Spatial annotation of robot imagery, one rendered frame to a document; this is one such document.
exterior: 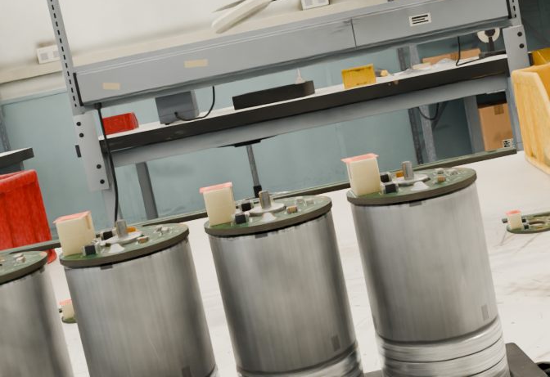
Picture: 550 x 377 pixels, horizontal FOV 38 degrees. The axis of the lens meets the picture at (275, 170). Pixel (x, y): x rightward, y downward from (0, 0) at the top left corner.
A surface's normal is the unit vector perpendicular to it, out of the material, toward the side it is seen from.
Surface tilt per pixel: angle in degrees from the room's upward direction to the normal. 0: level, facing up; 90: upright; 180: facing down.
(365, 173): 90
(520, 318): 0
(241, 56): 90
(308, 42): 90
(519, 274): 0
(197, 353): 90
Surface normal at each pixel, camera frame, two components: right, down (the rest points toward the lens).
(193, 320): 0.84, -0.11
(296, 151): 0.00, 0.12
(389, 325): -0.76, 0.23
